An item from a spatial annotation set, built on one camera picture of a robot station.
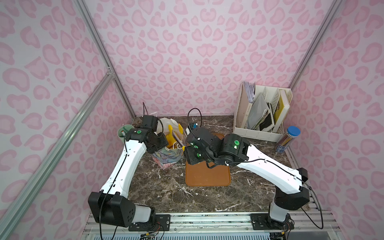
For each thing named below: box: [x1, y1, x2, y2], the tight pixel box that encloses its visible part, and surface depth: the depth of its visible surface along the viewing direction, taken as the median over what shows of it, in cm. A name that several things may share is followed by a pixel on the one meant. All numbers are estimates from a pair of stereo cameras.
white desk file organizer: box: [233, 83, 293, 143], surface depth 102 cm
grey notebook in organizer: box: [247, 93, 269, 130], surface depth 105 cm
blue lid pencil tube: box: [275, 125, 301, 153], surface depth 90 cm
